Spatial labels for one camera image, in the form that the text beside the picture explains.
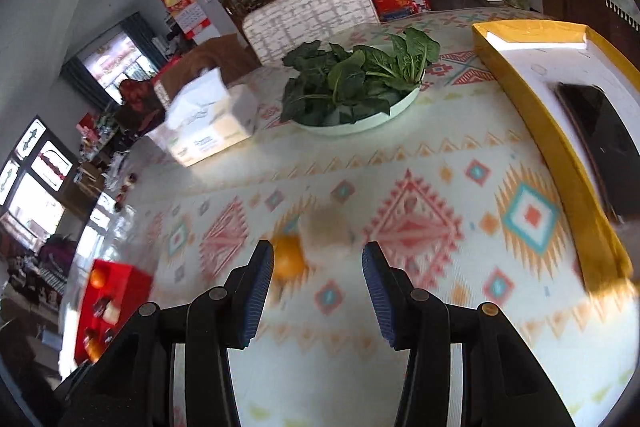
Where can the red plush item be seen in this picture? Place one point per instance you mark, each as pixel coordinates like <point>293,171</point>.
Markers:
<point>137,102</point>

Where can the red wall calendar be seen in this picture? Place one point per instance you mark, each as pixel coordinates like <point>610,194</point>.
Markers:
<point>182,9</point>

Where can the spinach leaves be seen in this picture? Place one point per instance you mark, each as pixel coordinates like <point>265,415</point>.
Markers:
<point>350,77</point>

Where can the brown wooden chair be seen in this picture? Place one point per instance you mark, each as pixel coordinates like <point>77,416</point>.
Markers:
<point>215,52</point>

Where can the grey curtain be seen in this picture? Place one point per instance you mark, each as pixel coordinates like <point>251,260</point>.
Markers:
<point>142,38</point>

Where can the patterned cushioned chair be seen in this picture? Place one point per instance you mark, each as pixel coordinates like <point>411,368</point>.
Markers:
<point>310,17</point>

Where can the yellow-edged white tray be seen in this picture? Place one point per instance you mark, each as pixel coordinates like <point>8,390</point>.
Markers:
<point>545,132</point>

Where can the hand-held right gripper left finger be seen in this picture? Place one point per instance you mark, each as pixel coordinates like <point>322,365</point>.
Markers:
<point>254,302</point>

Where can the white tissue box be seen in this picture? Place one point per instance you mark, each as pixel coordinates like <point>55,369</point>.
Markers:
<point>215,132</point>

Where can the black smartphone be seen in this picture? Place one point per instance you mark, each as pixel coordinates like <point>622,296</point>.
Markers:
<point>600,147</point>

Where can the pale green oval plate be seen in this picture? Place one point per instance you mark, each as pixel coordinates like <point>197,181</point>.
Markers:
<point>382,114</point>

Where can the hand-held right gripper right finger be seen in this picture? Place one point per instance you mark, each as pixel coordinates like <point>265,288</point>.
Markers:
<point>380,302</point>

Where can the window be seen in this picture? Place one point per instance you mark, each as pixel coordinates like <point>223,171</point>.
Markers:
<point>115,62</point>

